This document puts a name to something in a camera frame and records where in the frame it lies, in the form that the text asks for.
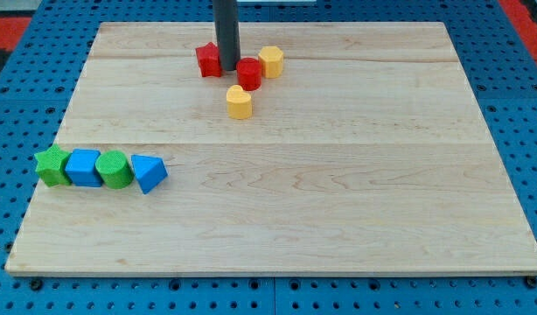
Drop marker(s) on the yellow heart block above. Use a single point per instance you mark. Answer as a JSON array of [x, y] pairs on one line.
[[239, 103]]

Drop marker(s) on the yellow hexagon block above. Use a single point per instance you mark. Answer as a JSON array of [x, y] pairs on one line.
[[271, 58]]

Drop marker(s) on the red cylinder block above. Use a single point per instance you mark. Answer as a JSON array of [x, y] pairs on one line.
[[249, 73]]

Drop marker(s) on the light wooden board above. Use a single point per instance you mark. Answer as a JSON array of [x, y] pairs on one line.
[[368, 157]]

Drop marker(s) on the red star block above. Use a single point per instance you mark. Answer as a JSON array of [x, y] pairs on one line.
[[208, 58]]

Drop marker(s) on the blue triangle block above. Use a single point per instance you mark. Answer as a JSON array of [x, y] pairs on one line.
[[149, 171]]

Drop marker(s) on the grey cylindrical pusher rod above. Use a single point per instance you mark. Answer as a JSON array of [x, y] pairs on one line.
[[226, 24]]

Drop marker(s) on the green cylinder block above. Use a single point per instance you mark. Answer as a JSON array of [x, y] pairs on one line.
[[114, 169]]

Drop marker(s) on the blue cube block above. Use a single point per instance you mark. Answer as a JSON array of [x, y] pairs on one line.
[[80, 168]]

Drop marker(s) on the green star block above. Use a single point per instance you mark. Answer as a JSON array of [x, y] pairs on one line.
[[51, 166]]

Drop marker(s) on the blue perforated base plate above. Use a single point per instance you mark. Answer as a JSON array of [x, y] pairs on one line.
[[37, 83]]

